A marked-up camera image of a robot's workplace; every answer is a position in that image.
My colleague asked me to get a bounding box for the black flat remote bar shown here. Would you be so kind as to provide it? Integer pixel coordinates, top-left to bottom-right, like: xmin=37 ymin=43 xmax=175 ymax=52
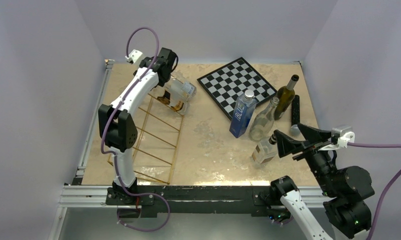
xmin=291 ymin=94 xmax=301 ymax=126

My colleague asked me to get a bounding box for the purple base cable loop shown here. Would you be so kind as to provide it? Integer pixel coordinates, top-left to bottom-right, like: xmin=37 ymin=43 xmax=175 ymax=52
xmin=116 ymin=193 xmax=172 ymax=233

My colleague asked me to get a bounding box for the clear round glass bottle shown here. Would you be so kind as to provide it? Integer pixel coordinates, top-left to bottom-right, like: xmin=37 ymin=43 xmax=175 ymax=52
xmin=248 ymin=96 xmax=280 ymax=142

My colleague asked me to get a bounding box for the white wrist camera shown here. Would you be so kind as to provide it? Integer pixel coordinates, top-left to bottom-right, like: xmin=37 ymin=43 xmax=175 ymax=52
xmin=125 ymin=49 xmax=145 ymax=66
xmin=319 ymin=125 xmax=356 ymax=151

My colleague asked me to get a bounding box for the blue square Blu bottle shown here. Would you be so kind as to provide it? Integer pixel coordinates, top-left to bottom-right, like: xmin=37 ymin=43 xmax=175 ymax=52
xmin=229 ymin=89 xmax=258 ymax=138

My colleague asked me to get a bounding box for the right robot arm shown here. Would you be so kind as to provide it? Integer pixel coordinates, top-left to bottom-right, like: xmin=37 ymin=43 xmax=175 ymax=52
xmin=259 ymin=123 xmax=375 ymax=240

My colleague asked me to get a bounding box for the clear bottle gold black label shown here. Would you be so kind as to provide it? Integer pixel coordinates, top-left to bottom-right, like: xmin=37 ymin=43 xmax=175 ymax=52
xmin=156 ymin=90 xmax=190 ymax=116

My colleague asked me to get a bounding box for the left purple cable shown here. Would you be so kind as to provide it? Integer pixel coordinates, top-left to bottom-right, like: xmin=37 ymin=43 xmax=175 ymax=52
xmin=99 ymin=26 xmax=162 ymax=196

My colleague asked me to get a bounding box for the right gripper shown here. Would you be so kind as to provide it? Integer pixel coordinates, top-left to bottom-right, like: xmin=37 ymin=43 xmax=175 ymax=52
xmin=273 ymin=120 xmax=338 ymax=194

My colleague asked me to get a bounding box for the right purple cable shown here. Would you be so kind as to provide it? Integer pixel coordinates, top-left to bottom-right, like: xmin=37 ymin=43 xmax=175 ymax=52
xmin=347 ymin=142 xmax=401 ymax=240

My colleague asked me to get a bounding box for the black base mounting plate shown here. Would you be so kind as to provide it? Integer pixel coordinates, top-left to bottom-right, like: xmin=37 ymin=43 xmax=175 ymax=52
xmin=105 ymin=185 xmax=292 ymax=223

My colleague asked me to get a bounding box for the dark green wine bottle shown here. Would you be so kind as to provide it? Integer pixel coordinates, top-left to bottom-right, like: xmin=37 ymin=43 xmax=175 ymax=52
xmin=274 ymin=74 xmax=300 ymax=120

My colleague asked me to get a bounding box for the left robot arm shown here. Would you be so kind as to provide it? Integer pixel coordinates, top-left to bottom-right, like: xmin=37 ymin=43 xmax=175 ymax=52
xmin=97 ymin=47 xmax=179 ymax=205

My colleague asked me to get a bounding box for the clear bottle white label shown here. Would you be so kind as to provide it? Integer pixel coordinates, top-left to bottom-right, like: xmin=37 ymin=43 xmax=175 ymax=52
xmin=169 ymin=75 xmax=197 ymax=101

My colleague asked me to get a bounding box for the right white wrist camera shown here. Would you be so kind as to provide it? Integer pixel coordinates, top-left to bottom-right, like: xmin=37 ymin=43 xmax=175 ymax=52
xmin=319 ymin=125 xmax=356 ymax=151

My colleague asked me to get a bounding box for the gold wire wine rack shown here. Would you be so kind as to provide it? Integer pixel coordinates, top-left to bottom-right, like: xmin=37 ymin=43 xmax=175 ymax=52
xmin=107 ymin=77 xmax=185 ymax=186

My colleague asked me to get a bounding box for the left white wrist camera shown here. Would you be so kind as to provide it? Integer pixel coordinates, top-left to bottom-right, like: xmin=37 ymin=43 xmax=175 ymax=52
xmin=125 ymin=49 xmax=145 ymax=66

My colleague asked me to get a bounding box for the black white chessboard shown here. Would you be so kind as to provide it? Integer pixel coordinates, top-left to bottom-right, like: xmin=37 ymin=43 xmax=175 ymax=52
xmin=197 ymin=57 xmax=277 ymax=120

